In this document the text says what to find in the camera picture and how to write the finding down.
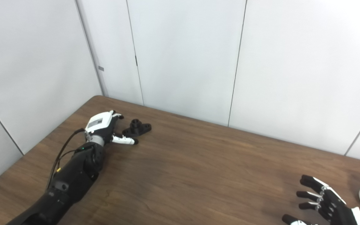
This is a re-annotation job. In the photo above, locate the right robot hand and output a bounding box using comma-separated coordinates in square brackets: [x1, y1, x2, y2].
[282, 175, 360, 225]

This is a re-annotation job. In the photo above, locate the black flanged holder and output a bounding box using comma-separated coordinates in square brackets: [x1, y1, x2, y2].
[122, 119, 152, 138]

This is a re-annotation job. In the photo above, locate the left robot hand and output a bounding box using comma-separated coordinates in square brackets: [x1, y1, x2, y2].
[84, 110, 139, 146]

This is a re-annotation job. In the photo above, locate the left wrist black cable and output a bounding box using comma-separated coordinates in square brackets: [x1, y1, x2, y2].
[46, 128, 86, 190]

